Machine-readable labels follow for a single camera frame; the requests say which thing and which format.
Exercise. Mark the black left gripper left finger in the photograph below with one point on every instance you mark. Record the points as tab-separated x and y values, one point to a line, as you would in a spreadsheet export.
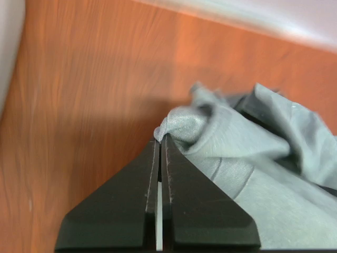
120	214

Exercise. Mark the grey long sleeve shirt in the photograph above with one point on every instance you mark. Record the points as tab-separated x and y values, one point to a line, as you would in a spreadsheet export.
274	157

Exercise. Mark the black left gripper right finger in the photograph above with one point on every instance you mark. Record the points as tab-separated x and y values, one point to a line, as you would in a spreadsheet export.
197	214

